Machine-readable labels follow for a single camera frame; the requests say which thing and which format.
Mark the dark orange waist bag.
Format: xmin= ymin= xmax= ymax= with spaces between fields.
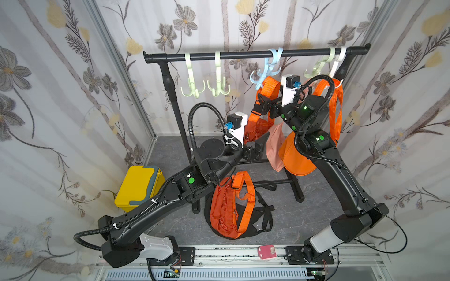
xmin=244 ymin=77 xmax=281 ymax=144

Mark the pink crescent bag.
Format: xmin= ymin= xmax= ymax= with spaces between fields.
xmin=266 ymin=123 xmax=285 ymax=172

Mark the bright orange crescent bag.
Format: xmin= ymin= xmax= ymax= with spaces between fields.
xmin=278 ymin=78 xmax=343 ymax=176

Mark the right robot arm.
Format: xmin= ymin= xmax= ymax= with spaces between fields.
xmin=256 ymin=75 xmax=389 ymax=264

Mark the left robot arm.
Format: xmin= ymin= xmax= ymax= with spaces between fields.
xmin=73 ymin=103 xmax=248 ymax=268

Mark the blue hook right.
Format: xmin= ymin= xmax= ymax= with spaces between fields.
xmin=261 ymin=48 xmax=284 ymax=79

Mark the blue hook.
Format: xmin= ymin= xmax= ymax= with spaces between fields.
xmin=250 ymin=48 xmax=283 ymax=91
xmin=261 ymin=48 xmax=284 ymax=79

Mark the blue hook left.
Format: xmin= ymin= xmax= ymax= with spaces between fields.
xmin=250 ymin=48 xmax=283 ymax=91

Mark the green hook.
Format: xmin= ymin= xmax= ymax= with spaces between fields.
xmin=304 ymin=47 xmax=336 ymax=78
xmin=207 ymin=51 xmax=230 ymax=97
xmin=180 ymin=53 xmax=206 ymax=99

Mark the green hook right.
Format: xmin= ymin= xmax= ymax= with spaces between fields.
xmin=304 ymin=47 xmax=336 ymax=78

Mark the green hook far left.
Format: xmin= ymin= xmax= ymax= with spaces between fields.
xmin=180 ymin=53 xmax=206 ymax=99

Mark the white hook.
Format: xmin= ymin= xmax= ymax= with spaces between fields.
xmin=329 ymin=46 xmax=347 ymax=78

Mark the pink tag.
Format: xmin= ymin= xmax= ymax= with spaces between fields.
xmin=257 ymin=245 xmax=277 ymax=260

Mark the yellow storage box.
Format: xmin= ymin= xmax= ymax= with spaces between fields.
xmin=114 ymin=166 xmax=165 ymax=213

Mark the black clothes rack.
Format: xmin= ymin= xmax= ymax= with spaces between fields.
xmin=143 ymin=43 xmax=371 ymax=203

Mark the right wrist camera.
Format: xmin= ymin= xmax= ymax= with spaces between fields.
xmin=281 ymin=74 xmax=301 ymax=106

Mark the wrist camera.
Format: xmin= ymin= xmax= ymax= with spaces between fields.
xmin=281 ymin=74 xmax=301 ymax=106
xmin=224 ymin=112 xmax=248 ymax=149

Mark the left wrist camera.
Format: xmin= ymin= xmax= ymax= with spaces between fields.
xmin=224 ymin=112 xmax=248 ymax=149

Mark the aluminium rail base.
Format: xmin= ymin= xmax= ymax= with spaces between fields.
xmin=91 ymin=244 xmax=392 ymax=281

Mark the white cable duct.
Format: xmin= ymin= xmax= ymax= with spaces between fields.
xmin=103 ymin=268 xmax=314 ymax=281

